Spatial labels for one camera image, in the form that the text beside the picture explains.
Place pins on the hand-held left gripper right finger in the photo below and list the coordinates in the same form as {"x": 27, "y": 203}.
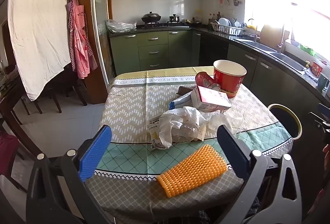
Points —
{"x": 232, "y": 155}

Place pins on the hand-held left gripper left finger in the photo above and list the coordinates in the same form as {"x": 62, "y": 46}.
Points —
{"x": 95, "y": 154}

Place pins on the black bin with yellow rim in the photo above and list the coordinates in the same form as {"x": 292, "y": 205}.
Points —
{"x": 286, "y": 120}

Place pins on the crushed clear plastic bottle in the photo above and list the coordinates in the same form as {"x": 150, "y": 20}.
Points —
{"x": 185, "y": 133}

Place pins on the white and red carton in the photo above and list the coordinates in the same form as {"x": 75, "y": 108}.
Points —
{"x": 211, "y": 99}

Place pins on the white snack packet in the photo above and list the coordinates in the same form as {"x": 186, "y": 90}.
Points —
{"x": 156, "y": 139}

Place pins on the white plastic bag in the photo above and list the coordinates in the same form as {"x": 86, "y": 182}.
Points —
{"x": 180, "y": 118}

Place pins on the red paper noodle bucket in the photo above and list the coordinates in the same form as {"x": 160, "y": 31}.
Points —
{"x": 230, "y": 82}

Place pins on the blue and white packet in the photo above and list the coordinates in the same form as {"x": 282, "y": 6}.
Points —
{"x": 180, "y": 102}

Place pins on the red drink can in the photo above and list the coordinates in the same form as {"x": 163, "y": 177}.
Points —
{"x": 205, "y": 81}

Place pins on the brown wrapper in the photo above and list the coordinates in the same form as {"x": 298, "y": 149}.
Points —
{"x": 184, "y": 90}

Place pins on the orange spiky plastic mat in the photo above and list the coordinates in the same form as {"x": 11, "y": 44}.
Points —
{"x": 192, "y": 171}

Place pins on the red box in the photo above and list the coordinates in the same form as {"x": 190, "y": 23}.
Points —
{"x": 317, "y": 68}

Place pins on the patterned tablecloth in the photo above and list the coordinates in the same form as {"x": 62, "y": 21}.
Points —
{"x": 129, "y": 110}

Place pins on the dark wooden chair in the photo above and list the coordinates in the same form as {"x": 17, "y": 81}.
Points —
{"x": 67, "y": 84}

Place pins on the steel double sink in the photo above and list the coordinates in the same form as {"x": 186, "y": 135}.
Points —
{"x": 283, "y": 57}

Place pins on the long green base cabinet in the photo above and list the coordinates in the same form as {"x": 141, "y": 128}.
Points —
{"x": 260, "y": 69}

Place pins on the dark red cloth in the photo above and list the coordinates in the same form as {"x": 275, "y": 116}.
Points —
{"x": 7, "y": 151}

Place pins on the steel faucet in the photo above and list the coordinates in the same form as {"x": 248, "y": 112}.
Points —
{"x": 282, "y": 38}

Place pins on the brown cutting board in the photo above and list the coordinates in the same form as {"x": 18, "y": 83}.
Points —
{"x": 269, "y": 35}

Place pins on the green base cabinet with drawers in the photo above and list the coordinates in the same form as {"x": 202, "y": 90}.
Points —
{"x": 152, "y": 51}

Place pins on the red checkered apron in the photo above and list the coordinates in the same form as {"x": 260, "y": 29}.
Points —
{"x": 80, "y": 33}

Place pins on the dish rack with dishes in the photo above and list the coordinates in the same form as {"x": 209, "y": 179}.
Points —
{"x": 226, "y": 26}

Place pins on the clear plastic bag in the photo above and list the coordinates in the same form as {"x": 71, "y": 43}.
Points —
{"x": 120, "y": 26}

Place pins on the dark frying pan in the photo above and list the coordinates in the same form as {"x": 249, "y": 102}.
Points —
{"x": 195, "y": 22}

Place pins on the white hanging sheet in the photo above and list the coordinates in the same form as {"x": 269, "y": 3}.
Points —
{"x": 38, "y": 28}

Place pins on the gas stove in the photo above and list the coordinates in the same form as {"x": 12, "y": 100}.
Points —
{"x": 165, "y": 25}

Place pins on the black wok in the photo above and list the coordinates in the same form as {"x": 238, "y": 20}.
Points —
{"x": 151, "y": 17}

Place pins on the black cooking pot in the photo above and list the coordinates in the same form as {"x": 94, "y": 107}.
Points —
{"x": 174, "y": 18}

